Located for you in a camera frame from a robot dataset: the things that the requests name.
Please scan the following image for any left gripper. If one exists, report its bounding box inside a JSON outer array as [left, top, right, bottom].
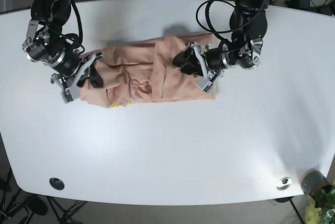
[[172, 39, 262, 94]]

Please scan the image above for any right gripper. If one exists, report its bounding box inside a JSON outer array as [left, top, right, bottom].
[[44, 49, 104, 104]]

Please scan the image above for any peach T-shirt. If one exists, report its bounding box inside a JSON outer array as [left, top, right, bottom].
[[79, 33, 215, 108]]

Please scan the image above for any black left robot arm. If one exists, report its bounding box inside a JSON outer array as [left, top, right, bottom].
[[173, 0, 270, 94]]

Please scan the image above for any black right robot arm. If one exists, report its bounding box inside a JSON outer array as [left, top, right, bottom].
[[23, 0, 105, 103]]

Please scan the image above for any black table grommet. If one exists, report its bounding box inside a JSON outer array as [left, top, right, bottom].
[[49, 177, 65, 191]]

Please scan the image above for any silver table grommet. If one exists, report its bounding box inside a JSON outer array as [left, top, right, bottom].
[[276, 177, 292, 191]]

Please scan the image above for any grey plant pot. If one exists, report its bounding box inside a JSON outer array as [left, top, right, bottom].
[[299, 169, 332, 196]]

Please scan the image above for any green potted plant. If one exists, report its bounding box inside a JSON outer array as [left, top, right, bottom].
[[305, 185, 334, 224]]

